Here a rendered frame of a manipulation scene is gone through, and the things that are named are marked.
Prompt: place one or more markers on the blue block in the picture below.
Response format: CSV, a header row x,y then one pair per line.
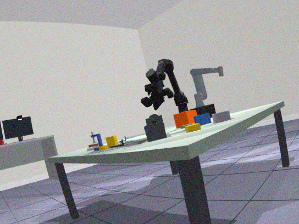
x,y
202,119

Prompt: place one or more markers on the yellow block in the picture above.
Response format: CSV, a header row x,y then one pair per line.
x,y
111,141
194,127

